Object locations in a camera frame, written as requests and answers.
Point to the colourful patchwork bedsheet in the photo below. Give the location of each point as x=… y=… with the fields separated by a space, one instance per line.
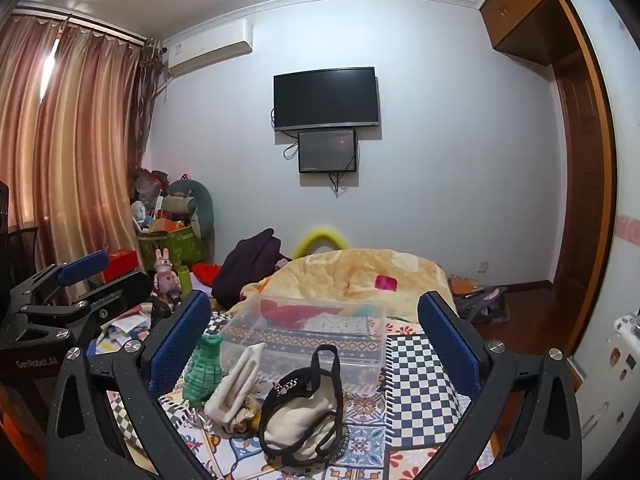
x=360 y=440

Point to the black wall television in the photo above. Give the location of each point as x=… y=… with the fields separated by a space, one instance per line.
x=326 y=97

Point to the wooden overhead cabinet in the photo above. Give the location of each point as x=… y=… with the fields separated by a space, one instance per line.
x=525 y=15

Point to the white cabinet with stickers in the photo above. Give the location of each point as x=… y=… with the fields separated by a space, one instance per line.
x=607 y=410

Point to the yellow fleece blanket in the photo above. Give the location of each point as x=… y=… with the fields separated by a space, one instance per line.
x=340 y=270

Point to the dark purple clothing pile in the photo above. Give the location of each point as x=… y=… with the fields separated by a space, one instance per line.
x=245 y=265

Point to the cream plush cloth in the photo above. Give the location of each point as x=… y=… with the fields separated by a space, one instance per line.
x=235 y=390

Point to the red garment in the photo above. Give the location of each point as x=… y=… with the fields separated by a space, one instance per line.
x=285 y=312

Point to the white air conditioner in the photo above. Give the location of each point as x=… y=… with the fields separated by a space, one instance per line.
x=212 y=47

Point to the brown patterned curtain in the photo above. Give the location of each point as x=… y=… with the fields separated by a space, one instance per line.
x=147 y=110

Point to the striped pink curtain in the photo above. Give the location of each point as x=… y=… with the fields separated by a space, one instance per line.
x=75 y=150

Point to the green cardboard box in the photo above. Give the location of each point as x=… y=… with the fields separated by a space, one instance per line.
x=172 y=250

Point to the red box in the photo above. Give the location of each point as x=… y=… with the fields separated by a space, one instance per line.
x=120 y=262

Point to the scattered papers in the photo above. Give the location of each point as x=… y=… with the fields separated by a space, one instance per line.
x=127 y=322

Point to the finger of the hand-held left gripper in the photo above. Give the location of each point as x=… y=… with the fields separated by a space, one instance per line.
x=120 y=291
x=82 y=265

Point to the red cloth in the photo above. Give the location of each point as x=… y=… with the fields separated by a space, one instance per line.
x=206 y=274

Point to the clear plastic storage box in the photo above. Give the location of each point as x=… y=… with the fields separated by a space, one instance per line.
x=300 y=355

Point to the pink rabbit toy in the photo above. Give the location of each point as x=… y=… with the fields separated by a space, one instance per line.
x=166 y=275

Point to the plastic bag bundle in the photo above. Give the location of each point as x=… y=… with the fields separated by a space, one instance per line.
x=147 y=187

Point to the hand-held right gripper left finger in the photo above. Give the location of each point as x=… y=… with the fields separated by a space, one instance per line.
x=179 y=341

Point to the pink small pouch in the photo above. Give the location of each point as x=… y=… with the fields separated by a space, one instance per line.
x=386 y=283

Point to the grey green plush pillow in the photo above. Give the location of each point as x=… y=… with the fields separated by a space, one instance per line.
x=197 y=205

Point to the green bottle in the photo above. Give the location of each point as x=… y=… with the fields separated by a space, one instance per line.
x=186 y=282

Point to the wooden door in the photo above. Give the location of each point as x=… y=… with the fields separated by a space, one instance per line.
x=582 y=185

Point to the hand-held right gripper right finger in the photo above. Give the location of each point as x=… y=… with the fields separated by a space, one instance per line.
x=446 y=341

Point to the blue white checkered cloth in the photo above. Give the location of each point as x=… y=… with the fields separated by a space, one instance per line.
x=425 y=410

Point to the grey backpack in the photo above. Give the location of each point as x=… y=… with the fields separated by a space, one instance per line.
x=477 y=302

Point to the green knitted pouch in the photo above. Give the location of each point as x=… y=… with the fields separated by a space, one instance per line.
x=202 y=375

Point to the small black wall monitor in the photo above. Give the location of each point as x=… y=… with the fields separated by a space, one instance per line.
x=327 y=151

